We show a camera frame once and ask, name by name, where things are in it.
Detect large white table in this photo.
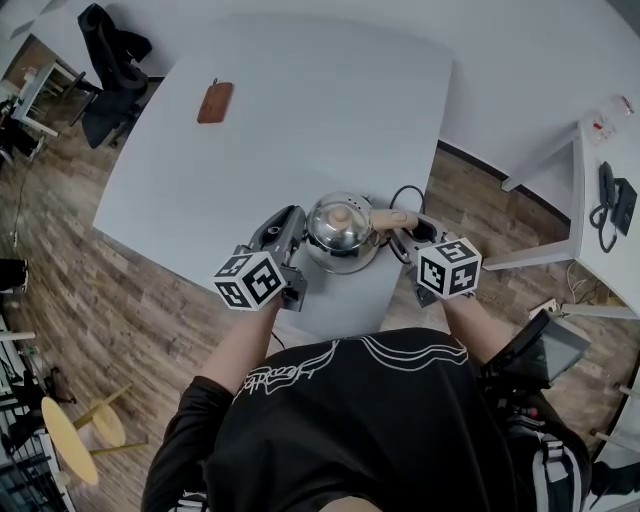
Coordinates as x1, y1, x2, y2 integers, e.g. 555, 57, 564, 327
92, 12, 456, 346

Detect clear plastic container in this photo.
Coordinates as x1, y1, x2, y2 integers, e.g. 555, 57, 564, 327
588, 93, 637, 147

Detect black backpack grey straps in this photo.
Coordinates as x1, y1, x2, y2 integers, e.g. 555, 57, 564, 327
502, 394, 594, 512

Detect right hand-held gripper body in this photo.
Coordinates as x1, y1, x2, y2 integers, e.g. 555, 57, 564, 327
413, 238, 483, 307

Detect brown leather pouch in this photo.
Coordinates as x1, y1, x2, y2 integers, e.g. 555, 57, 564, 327
195, 78, 235, 126

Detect white desk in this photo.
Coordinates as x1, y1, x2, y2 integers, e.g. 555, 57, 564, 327
0, 58, 87, 140

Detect white floor cable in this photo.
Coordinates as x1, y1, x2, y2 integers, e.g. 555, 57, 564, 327
563, 258, 604, 307

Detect person's left forearm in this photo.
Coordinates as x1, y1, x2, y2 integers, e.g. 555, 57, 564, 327
199, 298, 282, 397

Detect black office chair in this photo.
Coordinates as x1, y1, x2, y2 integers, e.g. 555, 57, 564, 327
69, 2, 152, 150

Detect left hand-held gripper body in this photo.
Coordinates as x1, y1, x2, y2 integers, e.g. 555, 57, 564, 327
213, 243, 307, 314

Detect black power cable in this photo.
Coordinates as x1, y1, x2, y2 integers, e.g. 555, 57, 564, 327
388, 184, 427, 214

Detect black wire rack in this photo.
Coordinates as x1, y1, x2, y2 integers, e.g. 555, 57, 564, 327
0, 429, 69, 512

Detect person's black printed T-shirt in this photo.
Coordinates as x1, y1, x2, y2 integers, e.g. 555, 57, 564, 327
142, 327, 595, 512

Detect white power strip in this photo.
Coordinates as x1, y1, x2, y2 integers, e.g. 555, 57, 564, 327
528, 297, 562, 317

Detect stainless steel kettle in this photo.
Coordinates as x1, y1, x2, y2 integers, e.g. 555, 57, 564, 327
304, 191, 422, 276

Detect grey and black case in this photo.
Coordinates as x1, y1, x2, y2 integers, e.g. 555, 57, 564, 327
478, 307, 592, 397

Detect white side table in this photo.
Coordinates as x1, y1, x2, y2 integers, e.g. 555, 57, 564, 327
482, 117, 640, 321

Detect yellow round stool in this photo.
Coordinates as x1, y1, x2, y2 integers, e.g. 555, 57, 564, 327
40, 382, 150, 487

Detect person's right forearm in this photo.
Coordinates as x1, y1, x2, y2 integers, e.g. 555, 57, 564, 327
438, 292, 502, 369

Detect black desk phone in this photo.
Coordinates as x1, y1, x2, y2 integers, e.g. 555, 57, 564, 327
588, 160, 639, 253

